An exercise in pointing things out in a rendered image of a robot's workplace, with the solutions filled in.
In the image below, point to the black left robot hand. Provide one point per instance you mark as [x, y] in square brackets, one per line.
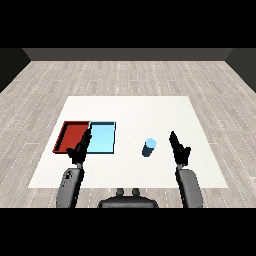
[80, 150]

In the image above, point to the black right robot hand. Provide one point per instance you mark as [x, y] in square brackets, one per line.
[180, 149]

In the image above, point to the red shallow open box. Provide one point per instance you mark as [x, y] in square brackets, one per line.
[71, 136]

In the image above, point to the light blue shallow open box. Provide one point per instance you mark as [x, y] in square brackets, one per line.
[102, 137]

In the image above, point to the small blue can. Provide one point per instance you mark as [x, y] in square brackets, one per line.
[149, 147]

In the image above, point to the dark grey robot body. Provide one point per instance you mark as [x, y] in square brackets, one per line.
[128, 201]

